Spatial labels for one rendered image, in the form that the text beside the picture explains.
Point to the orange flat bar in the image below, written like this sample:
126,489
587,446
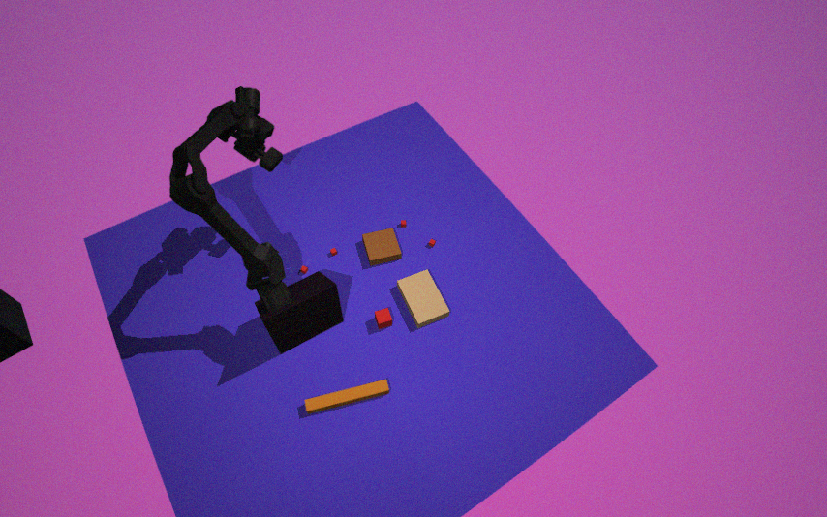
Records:
337,399

